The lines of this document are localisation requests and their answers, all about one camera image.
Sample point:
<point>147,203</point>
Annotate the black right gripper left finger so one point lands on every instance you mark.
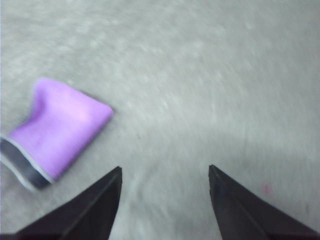
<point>87,215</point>

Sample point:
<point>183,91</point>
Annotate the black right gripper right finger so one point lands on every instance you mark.
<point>245,215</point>

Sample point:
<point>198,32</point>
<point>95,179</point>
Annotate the purple towel with grey hem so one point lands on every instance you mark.
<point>62,130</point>

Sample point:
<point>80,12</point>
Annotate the grey table cloth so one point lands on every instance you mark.
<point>187,75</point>

